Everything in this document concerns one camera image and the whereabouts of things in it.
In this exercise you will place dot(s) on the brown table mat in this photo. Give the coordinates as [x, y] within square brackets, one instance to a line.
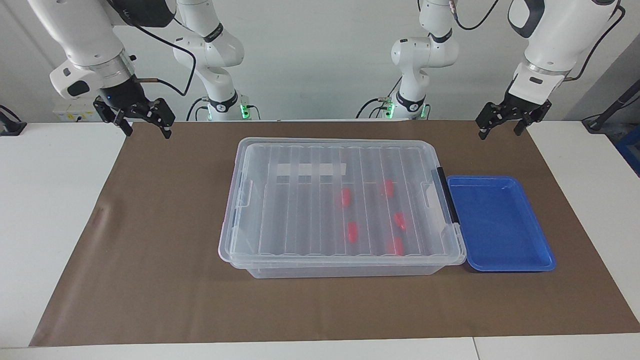
[150, 300]

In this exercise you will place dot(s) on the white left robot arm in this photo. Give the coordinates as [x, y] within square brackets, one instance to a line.
[555, 30]

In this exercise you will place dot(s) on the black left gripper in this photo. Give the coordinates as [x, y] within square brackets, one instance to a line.
[515, 110]

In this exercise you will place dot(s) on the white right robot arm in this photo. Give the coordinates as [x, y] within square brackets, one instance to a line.
[90, 35]

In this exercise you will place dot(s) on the red block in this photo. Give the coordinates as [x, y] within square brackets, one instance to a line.
[400, 220]
[396, 246]
[345, 197]
[388, 188]
[352, 232]

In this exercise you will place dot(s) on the clear plastic storage box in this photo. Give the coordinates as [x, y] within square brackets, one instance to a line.
[350, 271]

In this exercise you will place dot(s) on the clear plastic box lid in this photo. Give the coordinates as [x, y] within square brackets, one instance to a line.
[300, 225]

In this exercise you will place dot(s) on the blue plastic tray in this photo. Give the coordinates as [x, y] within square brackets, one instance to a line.
[500, 225]

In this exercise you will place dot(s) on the white wall power outlet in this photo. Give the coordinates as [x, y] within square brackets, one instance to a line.
[70, 112]

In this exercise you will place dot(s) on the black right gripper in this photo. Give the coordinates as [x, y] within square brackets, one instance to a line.
[125, 97]

